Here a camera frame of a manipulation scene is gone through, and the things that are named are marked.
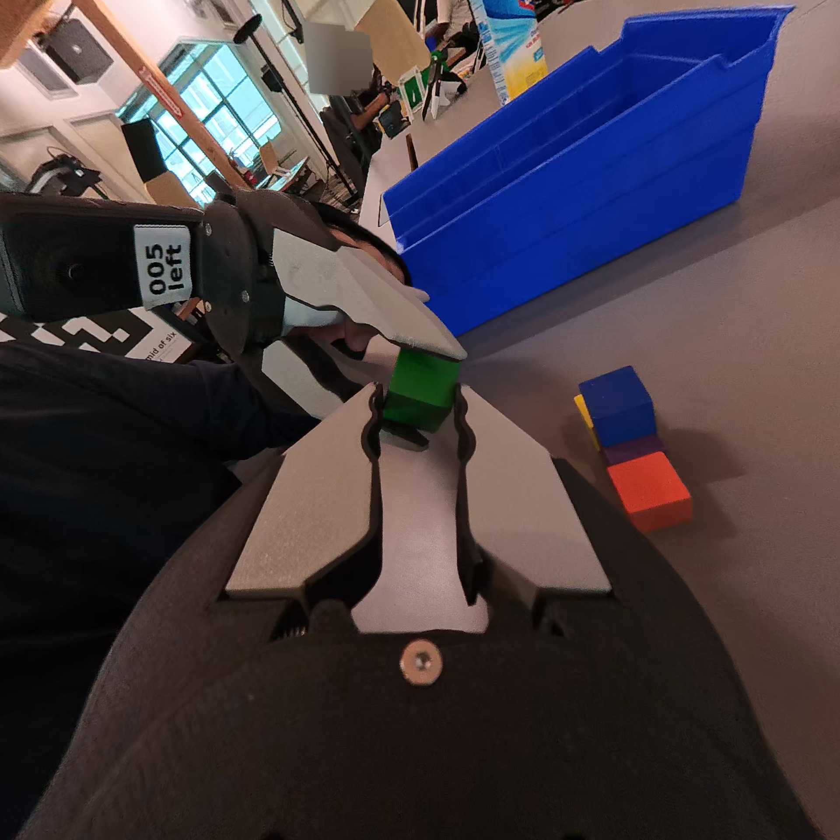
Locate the black light stand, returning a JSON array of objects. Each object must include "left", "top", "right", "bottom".
[{"left": 233, "top": 13, "right": 361, "bottom": 201}]

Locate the wooden support post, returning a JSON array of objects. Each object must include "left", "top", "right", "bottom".
[{"left": 72, "top": 0, "right": 253, "bottom": 191}]

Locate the blue plastic bin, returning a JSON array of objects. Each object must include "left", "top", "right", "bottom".
[{"left": 381, "top": 5, "right": 795, "bottom": 337}]

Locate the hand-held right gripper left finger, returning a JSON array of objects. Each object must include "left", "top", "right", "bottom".
[{"left": 225, "top": 382, "right": 385, "bottom": 599}]

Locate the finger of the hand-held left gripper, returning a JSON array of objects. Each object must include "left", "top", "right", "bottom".
[
  {"left": 261, "top": 340, "right": 431, "bottom": 454},
  {"left": 271, "top": 226, "right": 469, "bottom": 363}
]

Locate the blue yellow wipes canister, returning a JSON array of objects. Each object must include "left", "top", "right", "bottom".
[{"left": 467, "top": 0, "right": 549, "bottom": 106}]

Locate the black square panel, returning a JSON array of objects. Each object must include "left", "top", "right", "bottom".
[{"left": 121, "top": 118, "right": 170, "bottom": 181}]

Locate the green wooden cube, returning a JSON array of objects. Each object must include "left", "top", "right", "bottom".
[{"left": 382, "top": 348, "right": 462, "bottom": 434}]

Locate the purple wooden cube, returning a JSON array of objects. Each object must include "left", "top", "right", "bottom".
[{"left": 602, "top": 433, "right": 667, "bottom": 468}]

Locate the person's left hand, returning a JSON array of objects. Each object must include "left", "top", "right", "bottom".
[{"left": 325, "top": 223, "right": 414, "bottom": 361}]

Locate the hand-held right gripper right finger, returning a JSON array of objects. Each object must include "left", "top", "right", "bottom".
[{"left": 454, "top": 384, "right": 613, "bottom": 606}]

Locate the orange wooden cube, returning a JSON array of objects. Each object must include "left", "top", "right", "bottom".
[{"left": 607, "top": 451, "right": 694, "bottom": 534}]

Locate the yellow wooden cube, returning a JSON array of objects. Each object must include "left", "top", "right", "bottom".
[{"left": 574, "top": 394, "right": 601, "bottom": 450}]

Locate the cardboard sheet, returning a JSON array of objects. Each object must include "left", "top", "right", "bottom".
[{"left": 373, "top": 0, "right": 434, "bottom": 80}]

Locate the framed black white marker sheet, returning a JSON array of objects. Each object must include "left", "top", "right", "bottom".
[{"left": 0, "top": 307, "right": 199, "bottom": 365}]

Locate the large window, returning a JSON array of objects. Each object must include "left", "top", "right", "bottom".
[{"left": 117, "top": 42, "right": 283, "bottom": 194}]

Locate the black wall speaker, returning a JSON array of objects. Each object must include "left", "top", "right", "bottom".
[{"left": 41, "top": 17, "right": 116, "bottom": 86}]

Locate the grey desk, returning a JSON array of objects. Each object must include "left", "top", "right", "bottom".
[{"left": 357, "top": 0, "right": 840, "bottom": 840}]

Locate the blue wooden cube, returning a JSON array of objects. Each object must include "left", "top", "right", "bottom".
[{"left": 579, "top": 366, "right": 657, "bottom": 449}]

